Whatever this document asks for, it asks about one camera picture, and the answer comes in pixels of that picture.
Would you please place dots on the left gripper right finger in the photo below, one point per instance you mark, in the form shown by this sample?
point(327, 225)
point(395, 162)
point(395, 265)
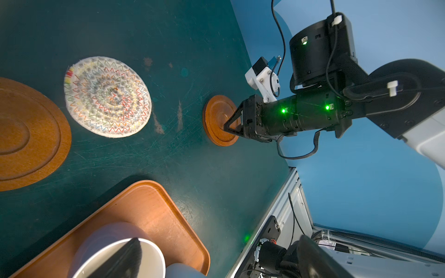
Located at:
point(315, 263)

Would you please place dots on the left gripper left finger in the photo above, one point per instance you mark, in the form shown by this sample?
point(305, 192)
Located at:
point(125, 263)

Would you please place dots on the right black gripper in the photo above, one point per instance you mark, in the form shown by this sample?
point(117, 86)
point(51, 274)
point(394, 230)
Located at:
point(247, 121)

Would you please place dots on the brown wooden coaster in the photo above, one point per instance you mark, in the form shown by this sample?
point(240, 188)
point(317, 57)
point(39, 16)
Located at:
point(35, 136)
point(216, 113)

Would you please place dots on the multicolour woven coaster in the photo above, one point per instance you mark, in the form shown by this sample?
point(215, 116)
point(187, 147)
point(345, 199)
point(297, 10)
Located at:
point(107, 97)

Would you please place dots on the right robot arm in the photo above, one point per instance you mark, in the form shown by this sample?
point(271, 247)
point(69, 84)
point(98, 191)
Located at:
point(404, 98)

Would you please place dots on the lavender mug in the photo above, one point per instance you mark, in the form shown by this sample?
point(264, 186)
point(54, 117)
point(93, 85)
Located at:
point(106, 241)

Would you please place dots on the light blue mug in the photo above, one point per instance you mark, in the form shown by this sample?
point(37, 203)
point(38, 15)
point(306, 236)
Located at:
point(179, 270)

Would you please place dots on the orange serving tray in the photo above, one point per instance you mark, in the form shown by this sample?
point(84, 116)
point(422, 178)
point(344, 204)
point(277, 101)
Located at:
point(144, 204)

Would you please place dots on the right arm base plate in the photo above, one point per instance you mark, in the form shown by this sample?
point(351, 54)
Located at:
point(266, 259)

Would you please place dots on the aluminium front rail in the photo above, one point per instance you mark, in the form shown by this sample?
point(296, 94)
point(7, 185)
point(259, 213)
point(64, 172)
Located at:
point(362, 232)

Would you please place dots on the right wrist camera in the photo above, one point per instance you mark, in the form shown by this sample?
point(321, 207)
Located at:
point(262, 78)

